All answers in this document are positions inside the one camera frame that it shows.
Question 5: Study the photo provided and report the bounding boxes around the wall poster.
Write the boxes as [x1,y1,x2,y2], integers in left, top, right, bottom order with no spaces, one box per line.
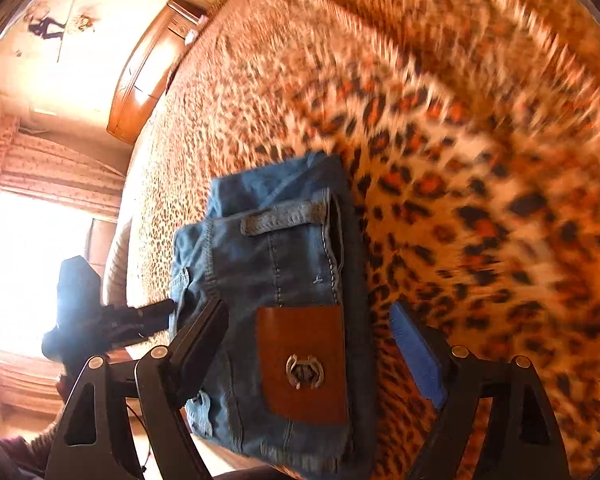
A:
[10,0,103,63]

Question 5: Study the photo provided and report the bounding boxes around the wooden bed headboard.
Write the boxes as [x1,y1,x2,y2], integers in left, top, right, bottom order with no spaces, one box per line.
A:
[106,0,213,147]

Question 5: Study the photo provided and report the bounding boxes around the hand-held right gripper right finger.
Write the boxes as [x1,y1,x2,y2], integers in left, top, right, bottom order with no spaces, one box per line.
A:
[389,301,572,480]

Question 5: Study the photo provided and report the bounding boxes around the person's left forearm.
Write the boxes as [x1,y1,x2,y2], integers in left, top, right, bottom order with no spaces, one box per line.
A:
[0,417,63,478]

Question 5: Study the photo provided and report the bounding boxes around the patterned window curtain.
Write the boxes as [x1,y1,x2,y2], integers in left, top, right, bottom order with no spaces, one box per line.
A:
[0,115,128,421]

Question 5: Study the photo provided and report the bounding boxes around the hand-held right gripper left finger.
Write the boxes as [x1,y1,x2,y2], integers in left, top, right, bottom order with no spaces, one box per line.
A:
[44,297,231,480]

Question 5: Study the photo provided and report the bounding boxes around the blue denim pants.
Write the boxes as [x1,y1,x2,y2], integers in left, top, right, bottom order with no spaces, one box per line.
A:
[167,151,381,478]

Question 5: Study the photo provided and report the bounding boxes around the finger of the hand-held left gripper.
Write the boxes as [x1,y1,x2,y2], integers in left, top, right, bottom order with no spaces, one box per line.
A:
[139,299,177,336]

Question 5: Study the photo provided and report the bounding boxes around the leopard print blanket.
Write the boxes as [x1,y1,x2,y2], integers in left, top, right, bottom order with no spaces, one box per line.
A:
[102,0,600,480]

